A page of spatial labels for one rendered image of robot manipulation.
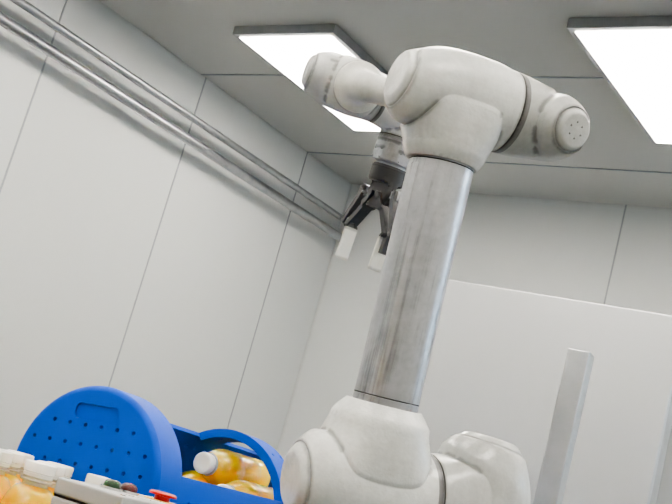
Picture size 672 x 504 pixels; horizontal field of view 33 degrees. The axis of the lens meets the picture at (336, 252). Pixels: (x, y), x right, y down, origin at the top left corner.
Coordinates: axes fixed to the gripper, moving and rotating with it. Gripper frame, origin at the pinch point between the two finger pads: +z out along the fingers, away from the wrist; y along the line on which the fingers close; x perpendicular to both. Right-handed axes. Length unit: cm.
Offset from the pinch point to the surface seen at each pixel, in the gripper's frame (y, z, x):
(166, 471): 43, 40, -47
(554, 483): -12, 37, 85
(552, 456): -15, 31, 84
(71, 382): -397, 114, 97
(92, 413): 30, 37, -56
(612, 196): -324, -92, 362
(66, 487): 73, 37, -73
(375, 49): -304, -107, 158
